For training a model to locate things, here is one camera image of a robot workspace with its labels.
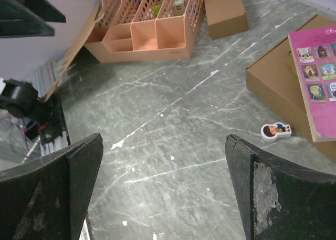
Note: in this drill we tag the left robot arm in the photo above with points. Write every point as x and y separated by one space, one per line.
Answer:
21 100

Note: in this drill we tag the cartoon boy eraser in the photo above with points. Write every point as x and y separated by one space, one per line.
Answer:
271 132

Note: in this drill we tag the small brown box by organizer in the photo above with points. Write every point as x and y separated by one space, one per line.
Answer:
225 17

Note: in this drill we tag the peach plastic file organizer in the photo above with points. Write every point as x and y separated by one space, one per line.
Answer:
141 30

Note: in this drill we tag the cardboard box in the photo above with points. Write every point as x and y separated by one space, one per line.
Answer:
62 66

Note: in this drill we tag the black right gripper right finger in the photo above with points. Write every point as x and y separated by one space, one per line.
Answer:
279 199

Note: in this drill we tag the large brown box under book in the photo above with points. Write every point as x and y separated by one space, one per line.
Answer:
272 80

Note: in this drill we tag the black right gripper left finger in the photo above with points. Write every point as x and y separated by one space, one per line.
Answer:
48 197

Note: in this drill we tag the pink children's book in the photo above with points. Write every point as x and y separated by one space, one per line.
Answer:
313 52

